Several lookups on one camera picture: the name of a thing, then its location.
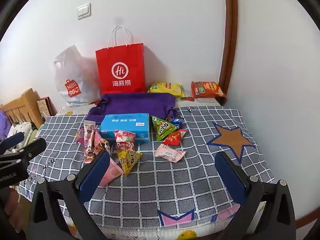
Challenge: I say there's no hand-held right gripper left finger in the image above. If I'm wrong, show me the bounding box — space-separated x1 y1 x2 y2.
28 150 111 240

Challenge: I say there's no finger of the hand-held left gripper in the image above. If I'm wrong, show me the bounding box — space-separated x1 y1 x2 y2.
0 138 47 167
0 132 25 153

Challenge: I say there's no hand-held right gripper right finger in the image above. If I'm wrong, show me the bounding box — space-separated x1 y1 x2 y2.
214 151 297 240

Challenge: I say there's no yellow triangular snack packet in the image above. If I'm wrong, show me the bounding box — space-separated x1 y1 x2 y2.
117 150 142 176

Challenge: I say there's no red and white snack packet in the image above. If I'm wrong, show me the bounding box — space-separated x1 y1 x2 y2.
114 129 136 151

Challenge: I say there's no blue snack packet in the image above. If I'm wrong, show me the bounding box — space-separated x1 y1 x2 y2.
167 116 182 128

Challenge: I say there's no purple cloth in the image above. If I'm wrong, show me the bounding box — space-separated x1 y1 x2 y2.
87 93 177 123
0 111 12 140

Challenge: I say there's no person's left hand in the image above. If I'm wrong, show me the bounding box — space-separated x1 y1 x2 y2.
0 187 24 233

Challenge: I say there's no white patterned pillow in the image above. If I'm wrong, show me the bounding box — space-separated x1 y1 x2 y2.
7 121 41 153

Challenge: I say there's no light pink snack packet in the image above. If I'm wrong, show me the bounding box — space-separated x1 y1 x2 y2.
99 156 125 187

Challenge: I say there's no brown yellow snack packet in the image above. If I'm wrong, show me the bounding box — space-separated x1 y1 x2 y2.
94 137 112 156

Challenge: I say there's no long pink cartoon snack packet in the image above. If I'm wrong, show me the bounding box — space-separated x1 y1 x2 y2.
84 120 97 163

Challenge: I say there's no wooden headboard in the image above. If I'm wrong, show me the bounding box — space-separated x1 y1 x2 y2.
0 88 44 130

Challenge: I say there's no magenta snack packet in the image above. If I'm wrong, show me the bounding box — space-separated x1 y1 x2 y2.
76 127 87 145

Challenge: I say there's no grey checked blanket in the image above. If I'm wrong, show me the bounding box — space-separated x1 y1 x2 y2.
19 106 275 228

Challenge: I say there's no blue tissue pack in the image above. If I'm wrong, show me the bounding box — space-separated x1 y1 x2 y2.
97 113 151 143

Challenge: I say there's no pink and white snack packet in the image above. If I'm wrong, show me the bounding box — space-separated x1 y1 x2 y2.
154 146 186 162

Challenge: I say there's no white plastic bag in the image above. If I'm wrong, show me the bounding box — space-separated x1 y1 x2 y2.
54 44 102 107

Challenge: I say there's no green triangular snack packet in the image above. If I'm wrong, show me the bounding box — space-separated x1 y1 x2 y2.
151 116 177 142

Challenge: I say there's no brown wooden baseboard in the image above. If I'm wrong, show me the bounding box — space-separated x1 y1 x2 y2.
291 217 319 233

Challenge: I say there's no orange chip bag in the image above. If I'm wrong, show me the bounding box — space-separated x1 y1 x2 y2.
191 81 227 99

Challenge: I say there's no red paper bag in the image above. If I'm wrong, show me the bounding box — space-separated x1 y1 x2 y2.
95 25 147 94

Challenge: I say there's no yellow chip bag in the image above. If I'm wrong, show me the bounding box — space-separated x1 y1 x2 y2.
147 82 186 98

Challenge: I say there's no patterned picture frame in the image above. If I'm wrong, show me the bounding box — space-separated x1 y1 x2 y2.
37 97 57 119

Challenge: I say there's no brown wooden door frame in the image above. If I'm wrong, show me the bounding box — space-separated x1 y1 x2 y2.
219 0 238 105

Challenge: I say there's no white light switch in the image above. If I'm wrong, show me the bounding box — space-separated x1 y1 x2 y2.
77 3 92 20

